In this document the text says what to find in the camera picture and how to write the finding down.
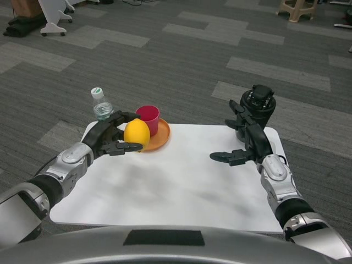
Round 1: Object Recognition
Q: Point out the white rolling stand base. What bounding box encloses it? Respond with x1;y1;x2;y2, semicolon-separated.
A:
38;0;75;37

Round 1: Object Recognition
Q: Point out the pink plastic cup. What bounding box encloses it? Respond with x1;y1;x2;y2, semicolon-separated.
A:
135;104;161;136

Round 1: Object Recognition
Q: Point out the silver robot chest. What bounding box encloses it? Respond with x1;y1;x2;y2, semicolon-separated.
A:
0;225;352;264

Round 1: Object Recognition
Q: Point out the black cylindrical container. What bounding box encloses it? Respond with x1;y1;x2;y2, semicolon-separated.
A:
239;84;276;144

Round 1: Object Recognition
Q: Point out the yellow lemon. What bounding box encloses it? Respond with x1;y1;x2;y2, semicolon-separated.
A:
123;118;151;147

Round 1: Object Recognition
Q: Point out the clear plastic water bottle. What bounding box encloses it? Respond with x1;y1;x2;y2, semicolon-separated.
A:
90;87;115;122

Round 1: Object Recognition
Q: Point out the orange round plate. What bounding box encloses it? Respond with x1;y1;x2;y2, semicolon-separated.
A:
140;118;171;152

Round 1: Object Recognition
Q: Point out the beige plastic stool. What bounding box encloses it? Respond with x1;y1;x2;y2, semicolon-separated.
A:
276;0;315;23

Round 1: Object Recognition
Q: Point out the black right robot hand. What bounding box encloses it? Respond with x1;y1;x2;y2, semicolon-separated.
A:
209;100;272;167

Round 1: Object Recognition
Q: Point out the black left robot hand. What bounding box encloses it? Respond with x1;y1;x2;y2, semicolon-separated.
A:
81;110;144;160

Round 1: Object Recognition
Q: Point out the brown cardboard box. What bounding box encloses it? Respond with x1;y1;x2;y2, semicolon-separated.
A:
10;0;42;18

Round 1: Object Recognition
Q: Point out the black bag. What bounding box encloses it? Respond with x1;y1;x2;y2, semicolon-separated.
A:
3;13;46;37

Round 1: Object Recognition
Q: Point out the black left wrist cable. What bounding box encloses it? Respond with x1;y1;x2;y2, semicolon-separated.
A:
34;156;57;177

